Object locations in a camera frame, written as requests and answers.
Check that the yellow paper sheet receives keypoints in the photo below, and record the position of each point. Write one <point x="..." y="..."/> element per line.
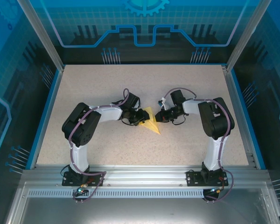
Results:
<point x="152" y="124"/>

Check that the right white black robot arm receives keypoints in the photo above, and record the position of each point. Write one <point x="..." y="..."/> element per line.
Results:
<point x="214" y="121"/>

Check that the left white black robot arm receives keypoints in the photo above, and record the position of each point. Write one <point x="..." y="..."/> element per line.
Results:
<point x="81" y="126"/>

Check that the blue table border strip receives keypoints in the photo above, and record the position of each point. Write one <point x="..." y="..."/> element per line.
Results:
<point x="247" y="116"/>
<point x="46" y="116"/>

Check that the metal tray panel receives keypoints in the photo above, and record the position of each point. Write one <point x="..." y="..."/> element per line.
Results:
<point x="142" y="210"/>

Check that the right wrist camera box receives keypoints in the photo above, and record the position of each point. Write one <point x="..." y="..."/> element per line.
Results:
<point x="162" y="102"/>

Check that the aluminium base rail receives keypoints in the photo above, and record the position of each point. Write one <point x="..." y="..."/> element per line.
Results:
<point x="142" y="175"/>

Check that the aluminium side rail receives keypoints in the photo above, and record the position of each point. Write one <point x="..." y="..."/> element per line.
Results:
<point x="240" y="116"/>

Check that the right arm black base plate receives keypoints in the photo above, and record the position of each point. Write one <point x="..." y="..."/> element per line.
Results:
<point x="192" y="180"/>

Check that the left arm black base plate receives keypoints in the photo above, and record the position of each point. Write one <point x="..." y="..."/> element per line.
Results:
<point x="66" y="180"/>

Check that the right aluminium frame post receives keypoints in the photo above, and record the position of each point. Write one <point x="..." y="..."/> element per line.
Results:
<point x="247" y="35"/>

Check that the aluminium frame post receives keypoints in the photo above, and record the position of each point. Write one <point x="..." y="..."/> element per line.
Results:
<point x="247" y="35"/>
<point x="43" y="35"/>

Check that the left aluminium frame post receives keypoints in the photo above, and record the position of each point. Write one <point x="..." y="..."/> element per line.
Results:
<point x="43" y="35"/>

